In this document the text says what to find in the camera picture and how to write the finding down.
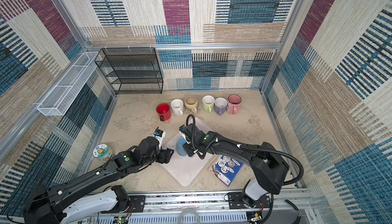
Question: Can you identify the light blue mug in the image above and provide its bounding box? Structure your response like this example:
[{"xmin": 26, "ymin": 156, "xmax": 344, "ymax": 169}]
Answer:
[{"xmin": 176, "ymin": 138, "xmax": 187, "ymax": 157}]

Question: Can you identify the beige speckled ceramic mug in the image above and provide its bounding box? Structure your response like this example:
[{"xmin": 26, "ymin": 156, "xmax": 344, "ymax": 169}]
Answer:
[{"xmin": 184, "ymin": 96, "xmax": 199, "ymax": 114}]

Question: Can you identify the white mug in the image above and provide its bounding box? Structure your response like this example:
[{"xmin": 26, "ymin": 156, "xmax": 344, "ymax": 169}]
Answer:
[{"xmin": 170, "ymin": 99, "xmax": 184, "ymax": 116}]

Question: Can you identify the light green mug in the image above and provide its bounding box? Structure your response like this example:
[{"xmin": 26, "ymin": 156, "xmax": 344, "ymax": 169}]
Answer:
[{"xmin": 202, "ymin": 95, "xmax": 215, "ymax": 113}]

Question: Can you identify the red mug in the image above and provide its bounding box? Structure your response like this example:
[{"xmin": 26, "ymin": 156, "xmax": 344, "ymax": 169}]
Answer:
[{"xmin": 156, "ymin": 103, "xmax": 171, "ymax": 121}]

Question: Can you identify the lavender purple mug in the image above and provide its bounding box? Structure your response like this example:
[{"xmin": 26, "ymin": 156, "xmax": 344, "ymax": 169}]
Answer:
[{"xmin": 214, "ymin": 97, "xmax": 228, "ymax": 116}]

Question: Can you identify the pink cartoon mug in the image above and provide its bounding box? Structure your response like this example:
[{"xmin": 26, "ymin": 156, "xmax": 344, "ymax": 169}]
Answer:
[{"xmin": 227, "ymin": 94, "xmax": 242, "ymax": 115}]

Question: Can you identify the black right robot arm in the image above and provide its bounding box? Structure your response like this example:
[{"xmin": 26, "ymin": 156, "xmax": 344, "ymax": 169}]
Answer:
[{"xmin": 179, "ymin": 115, "xmax": 304, "ymax": 208}]

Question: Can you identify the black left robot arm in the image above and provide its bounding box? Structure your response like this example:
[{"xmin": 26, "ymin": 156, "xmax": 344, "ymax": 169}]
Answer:
[{"xmin": 23, "ymin": 136, "xmax": 174, "ymax": 224}]

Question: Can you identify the blue snack package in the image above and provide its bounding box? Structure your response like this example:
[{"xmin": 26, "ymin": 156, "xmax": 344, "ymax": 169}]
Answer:
[{"xmin": 211, "ymin": 156, "xmax": 243, "ymax": 187}]

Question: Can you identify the green lidded round tin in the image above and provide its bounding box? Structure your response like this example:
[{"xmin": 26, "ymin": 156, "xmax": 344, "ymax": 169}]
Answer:
[{"xmin": 92, "ymin": 144, "xmax": 113, "ymax": 163}]

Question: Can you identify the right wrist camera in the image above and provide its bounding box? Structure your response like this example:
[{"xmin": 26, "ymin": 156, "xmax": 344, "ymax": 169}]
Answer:
[{"xmin": 179, "ymin": 125, "xmax": 186, "ymax": 134}]

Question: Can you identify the black wire mesh shelf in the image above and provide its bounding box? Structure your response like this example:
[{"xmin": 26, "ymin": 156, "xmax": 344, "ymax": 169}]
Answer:
[{"xmin": 95, "ymin": 47, "xmax": 164, "ymax": 95}]

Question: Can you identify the white wire mesh basket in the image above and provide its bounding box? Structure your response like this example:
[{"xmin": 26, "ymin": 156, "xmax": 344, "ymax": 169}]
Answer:
[{"xmin": 37, "ymin": 52, "xmax": 98, "ymax": 116}]

